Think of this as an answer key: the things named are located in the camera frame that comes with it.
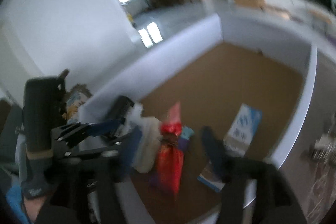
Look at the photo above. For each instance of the white plastic packet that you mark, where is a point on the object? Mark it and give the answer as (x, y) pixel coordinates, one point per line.
(150, 141)

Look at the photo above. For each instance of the blue white paper box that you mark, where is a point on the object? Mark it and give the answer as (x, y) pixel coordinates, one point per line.
(237, 141)

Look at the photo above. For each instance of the left hand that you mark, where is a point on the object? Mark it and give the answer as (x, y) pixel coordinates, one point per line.
(33, 206)

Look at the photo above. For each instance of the white storage box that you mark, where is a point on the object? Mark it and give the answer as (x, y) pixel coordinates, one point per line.
(212, 68)

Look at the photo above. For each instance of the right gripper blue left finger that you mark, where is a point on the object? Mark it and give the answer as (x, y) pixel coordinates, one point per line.
(111, 165)

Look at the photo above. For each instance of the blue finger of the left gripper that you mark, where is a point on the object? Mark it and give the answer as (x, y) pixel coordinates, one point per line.
(73, 134)
(95, 147)

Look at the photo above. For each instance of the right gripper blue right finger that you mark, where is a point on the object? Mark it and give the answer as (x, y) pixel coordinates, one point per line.
(275, 201)

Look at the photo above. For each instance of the white tv cabinet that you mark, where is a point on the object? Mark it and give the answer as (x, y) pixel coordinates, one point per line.
(307, 12)

